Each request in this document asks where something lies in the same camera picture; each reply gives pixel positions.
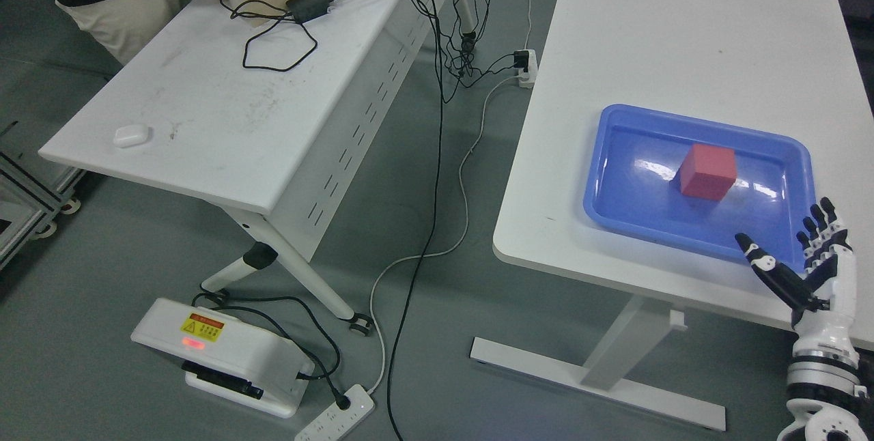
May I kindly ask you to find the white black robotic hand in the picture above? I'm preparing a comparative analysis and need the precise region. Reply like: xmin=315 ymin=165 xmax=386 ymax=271
xmin=734 ymin=197 xmax=860 ymax=367

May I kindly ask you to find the pink block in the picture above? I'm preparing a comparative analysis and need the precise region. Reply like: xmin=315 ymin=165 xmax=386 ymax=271
xmin=678 ymin=143 xmax=737 ymax=201

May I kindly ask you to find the robot forearm wrist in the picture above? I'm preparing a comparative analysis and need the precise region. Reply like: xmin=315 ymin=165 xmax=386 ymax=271
xmin=777 ymin=354 xmax=872 ymax=440

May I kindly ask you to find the blue tray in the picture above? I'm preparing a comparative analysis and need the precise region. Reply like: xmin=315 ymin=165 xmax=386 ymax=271
xmin=583 ymin=104 xmax=815 ymax=271

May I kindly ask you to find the white table with T-leg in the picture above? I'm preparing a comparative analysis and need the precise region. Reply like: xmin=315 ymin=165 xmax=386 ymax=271
xmin=470 ymin=0 xmax=872 ymax=431

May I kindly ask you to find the white power strip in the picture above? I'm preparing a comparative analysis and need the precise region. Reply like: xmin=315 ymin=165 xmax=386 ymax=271
xmin=294 ymin=384 xmax=375 ymax=440

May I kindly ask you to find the white folding desk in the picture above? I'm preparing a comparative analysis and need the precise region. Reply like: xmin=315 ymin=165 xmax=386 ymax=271
xmin=38 ymin=0 xmax=479 ymax=337

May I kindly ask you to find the black power adapter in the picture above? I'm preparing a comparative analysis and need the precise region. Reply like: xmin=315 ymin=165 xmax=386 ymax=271
xmin=286 ymin=0 xmax=331 ymax=24

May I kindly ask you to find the white box appliance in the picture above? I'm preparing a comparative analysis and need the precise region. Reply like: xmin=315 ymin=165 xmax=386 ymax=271
xmin=130 ymin=298 xmax=315 ymax=418

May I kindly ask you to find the white grey cable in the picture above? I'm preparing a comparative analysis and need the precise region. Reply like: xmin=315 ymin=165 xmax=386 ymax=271
xmin=369 ymin=0 xmax=533 ymax=397

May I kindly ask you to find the wall plug power strip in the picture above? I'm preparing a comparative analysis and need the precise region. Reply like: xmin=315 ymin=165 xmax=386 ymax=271
xmin=513 ymin=49 xmax=538 ymax=89

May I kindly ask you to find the long black cable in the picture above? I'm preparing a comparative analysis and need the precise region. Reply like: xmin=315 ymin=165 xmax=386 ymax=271
xmin=386 ymin=0 xmax=499 ymax=441

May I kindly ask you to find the aluminium frame rack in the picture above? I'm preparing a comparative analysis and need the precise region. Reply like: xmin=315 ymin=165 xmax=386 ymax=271
xmin=1 ymin=119 xmax=85 ymax=268

